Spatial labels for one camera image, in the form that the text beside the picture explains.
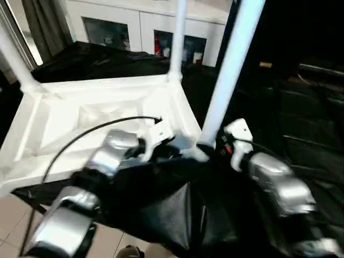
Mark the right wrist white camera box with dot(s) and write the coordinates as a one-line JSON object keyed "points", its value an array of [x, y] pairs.
{"points": [[239, 134]]}

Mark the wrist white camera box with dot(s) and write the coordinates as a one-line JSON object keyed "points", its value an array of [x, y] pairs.
{"points": [[158, 131], [239, 134]]}

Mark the white plastic table top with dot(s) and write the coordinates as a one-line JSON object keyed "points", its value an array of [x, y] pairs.
{"points": [[97, 113]]}

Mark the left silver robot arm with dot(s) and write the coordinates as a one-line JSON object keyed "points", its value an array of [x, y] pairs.
{"points": [[102, 177]]}

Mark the white glass-door cabinet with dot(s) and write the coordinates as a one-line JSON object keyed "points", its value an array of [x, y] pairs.
{"points": [[134, 16]]}

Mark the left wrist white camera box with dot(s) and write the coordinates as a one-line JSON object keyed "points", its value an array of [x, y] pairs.
{"points": [[158, 131]]}

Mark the grey curtain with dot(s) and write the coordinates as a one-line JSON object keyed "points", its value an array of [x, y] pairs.
{"points": [[45, 24]]}

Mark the black plastic mat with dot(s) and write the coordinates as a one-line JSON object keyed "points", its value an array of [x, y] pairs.
{"points": [[301, 123]]}

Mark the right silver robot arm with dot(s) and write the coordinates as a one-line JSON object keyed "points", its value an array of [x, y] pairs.
{"points": [[279, 183]]}

